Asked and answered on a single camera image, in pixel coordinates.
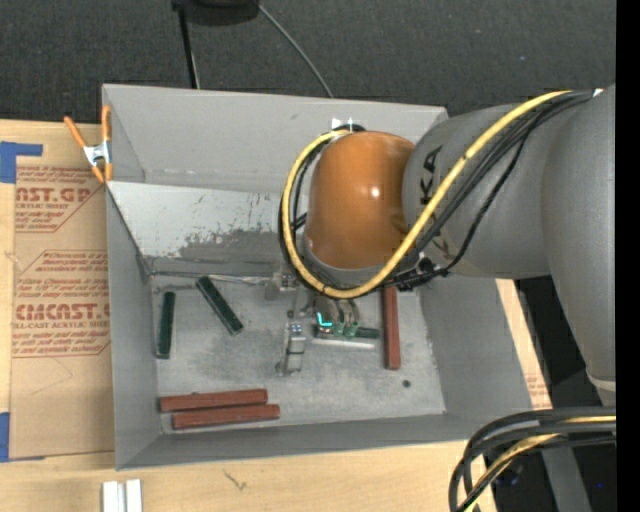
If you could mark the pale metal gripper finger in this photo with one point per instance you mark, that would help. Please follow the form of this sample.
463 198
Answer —
298 352
285 357

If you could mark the red-brown flat block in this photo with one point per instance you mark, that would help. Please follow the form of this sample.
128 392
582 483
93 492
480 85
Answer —
225 416
391 330
212 400

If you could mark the dark green flat block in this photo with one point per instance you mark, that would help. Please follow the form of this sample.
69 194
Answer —
220 305
166 325

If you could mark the grey metal bin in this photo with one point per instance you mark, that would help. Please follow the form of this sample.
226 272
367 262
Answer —
210 130

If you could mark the brown cardboard board, red print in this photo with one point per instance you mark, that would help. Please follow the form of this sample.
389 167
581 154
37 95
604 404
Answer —
60 390

